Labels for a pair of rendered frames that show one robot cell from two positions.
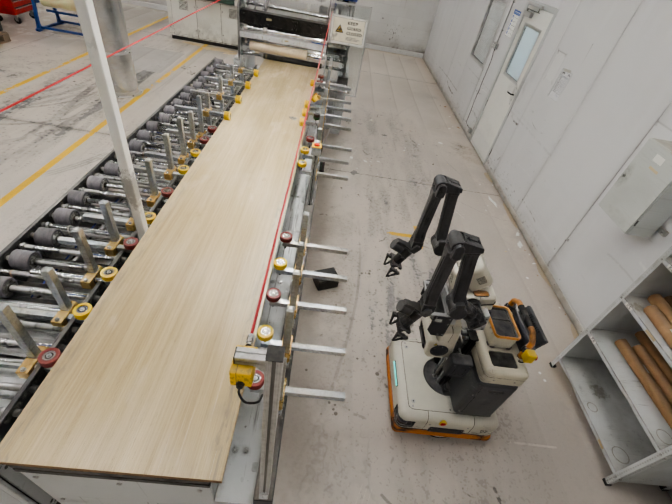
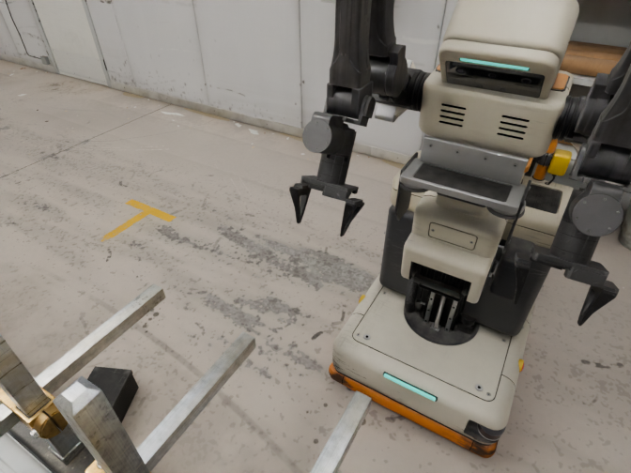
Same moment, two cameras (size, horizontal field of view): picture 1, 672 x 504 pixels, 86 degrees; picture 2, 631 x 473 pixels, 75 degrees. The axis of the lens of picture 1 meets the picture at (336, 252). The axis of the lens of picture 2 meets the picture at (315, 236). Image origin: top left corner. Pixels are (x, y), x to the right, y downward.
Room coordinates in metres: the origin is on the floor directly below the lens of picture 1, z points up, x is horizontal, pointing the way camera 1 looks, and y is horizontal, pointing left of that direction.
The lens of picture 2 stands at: (1.16, 0.24, 1.51)
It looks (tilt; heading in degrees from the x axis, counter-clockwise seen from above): 39 degrees down; 307
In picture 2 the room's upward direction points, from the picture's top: straight up
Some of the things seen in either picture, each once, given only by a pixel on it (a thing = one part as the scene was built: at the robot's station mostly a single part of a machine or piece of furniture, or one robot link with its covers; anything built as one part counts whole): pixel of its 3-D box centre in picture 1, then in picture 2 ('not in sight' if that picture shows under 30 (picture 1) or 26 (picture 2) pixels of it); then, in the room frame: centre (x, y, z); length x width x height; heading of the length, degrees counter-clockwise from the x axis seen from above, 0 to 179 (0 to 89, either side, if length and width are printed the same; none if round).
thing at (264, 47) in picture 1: (293, 52); not in sight; (5.53, 1.17, 1.05); 1.43 x 0.12 x 0.12; 96
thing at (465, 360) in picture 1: (442, 348); (469, 270); (1.32, -0.74, 0.68); 0.28 x 0.27 x 0.25; 6
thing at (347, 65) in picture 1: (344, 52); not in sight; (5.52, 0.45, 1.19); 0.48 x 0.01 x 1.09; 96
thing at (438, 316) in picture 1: (438, 304); (461, 192); (1.37, -0.61, 0.99); 0.28 x 0.16 x 0.22; 6
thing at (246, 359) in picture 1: (256, 436); not in sight; (0.44, 0.12, 1.20); 0.15 x 0.12 x 1.00; 6
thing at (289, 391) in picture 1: (298, 392); not in sight; (0.80, 0.04, 0.82); 0.43 x 0.03 x 0.04; 96
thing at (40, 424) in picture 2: not in sight; (32, 404); (1.77, 0.23, 0.84); 0.14 x 0.06 x 0.05; 6
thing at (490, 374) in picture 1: (474, 353); (465, 239); (1.41, -0.99, 0.59); 0.55 x 0.34 x 0.83; 6
